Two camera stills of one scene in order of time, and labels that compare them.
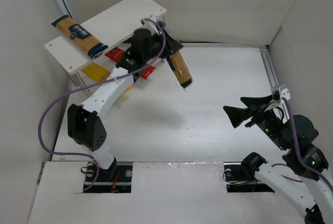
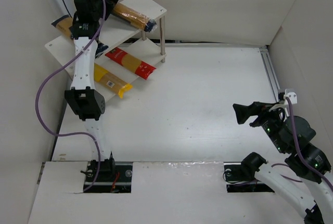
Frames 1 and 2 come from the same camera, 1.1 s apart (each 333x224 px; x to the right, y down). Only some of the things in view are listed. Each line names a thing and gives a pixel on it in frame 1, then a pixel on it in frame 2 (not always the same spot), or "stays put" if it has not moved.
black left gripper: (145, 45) → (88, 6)
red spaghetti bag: (116, 53) stays put
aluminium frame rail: (269, 67) stays put
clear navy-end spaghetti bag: (181, 70) → (130, 15)
